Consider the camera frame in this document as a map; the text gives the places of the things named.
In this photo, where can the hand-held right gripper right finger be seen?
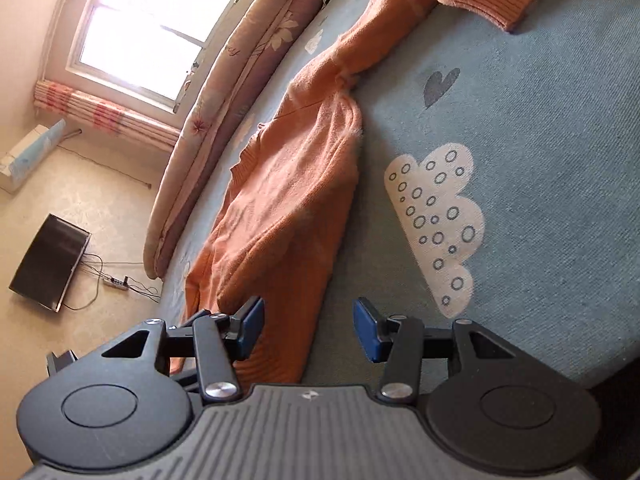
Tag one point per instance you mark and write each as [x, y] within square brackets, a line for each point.
[365, 326]

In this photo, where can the black television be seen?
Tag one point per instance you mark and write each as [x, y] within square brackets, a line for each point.
[50, 260]

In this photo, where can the pink floral quilt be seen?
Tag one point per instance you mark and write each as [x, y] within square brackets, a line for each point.
[225, 85]

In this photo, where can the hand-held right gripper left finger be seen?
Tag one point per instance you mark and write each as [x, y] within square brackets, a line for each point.
[252, 321]

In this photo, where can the orange knit sweater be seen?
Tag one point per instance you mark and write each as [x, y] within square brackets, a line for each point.
[290, 200]

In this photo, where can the white power strip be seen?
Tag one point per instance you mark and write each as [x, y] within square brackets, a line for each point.
[116, 282]

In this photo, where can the pink striped curtain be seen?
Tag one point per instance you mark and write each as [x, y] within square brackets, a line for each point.
[100, 115]

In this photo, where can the window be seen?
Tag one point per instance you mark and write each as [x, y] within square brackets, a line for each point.
[150, 25]

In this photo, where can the blue printed bed sheet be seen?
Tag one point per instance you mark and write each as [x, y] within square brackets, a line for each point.
[525, 135]

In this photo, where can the white air conditioner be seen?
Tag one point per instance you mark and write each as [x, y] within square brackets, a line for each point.
[30, 152]

